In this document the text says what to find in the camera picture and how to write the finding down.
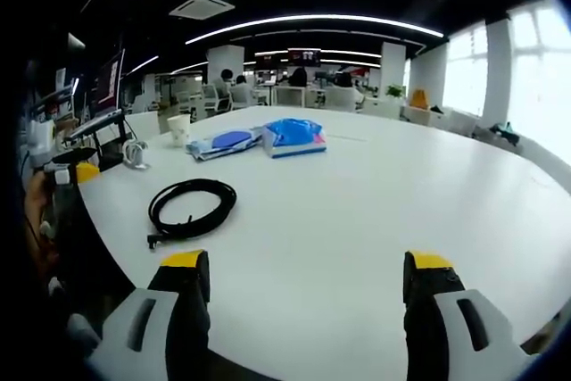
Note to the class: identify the green potted plant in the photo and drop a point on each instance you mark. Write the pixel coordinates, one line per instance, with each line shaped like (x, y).
(394, 91)

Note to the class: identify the ceiling air vent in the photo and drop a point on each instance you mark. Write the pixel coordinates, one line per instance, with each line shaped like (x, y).
(201, 6)

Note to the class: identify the laptop on stand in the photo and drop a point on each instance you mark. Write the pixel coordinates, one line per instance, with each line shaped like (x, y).
(100, 120)

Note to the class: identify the blue plastic packet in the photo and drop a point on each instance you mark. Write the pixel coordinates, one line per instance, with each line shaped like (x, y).
(225, 142)

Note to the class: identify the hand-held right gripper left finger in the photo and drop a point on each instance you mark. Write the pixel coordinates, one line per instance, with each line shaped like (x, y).
(147, 323)

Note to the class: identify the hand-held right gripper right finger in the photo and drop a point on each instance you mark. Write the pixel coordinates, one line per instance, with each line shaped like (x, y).
(450, 323)

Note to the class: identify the dark monitor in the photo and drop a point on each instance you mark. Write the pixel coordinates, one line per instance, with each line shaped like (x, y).
(108, 82)

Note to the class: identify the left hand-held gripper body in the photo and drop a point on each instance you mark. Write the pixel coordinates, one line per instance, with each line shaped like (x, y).
(62, 164)

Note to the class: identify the white table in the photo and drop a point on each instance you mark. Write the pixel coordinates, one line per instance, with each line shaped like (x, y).
(339, 202)

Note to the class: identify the white paper cup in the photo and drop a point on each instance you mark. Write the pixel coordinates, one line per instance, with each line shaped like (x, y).
(179, 130)

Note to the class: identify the blue tissue pack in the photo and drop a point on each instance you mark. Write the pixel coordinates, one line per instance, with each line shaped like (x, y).
(296, 138)

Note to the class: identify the hanging screen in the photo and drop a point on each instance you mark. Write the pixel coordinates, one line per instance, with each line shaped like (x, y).
(304, 56)

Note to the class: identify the yellow chair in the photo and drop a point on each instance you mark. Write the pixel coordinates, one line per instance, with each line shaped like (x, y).
(420, 100)

